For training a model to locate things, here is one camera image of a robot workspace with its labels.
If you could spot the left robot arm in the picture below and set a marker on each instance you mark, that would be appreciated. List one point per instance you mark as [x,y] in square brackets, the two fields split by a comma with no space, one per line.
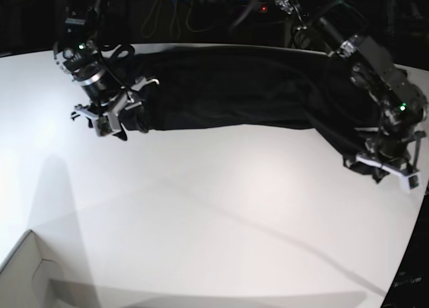
[343,30]

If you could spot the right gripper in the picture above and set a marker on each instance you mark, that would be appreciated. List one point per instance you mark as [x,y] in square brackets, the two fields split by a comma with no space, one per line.
[126,109]

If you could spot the white cardboard box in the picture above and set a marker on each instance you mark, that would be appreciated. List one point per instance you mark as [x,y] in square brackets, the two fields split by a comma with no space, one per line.
[27,278]

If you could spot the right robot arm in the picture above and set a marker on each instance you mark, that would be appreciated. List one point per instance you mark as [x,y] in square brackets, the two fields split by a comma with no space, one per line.
[81,54]

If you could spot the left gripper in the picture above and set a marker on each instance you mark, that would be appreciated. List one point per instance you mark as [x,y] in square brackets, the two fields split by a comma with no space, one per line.
[386,155]

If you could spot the black long-sleeve t-shirt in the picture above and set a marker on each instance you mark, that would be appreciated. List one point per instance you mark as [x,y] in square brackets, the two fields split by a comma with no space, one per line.
[204,88]

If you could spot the black power strip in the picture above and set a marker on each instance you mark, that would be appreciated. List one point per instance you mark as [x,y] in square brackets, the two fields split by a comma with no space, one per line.
[268,9]

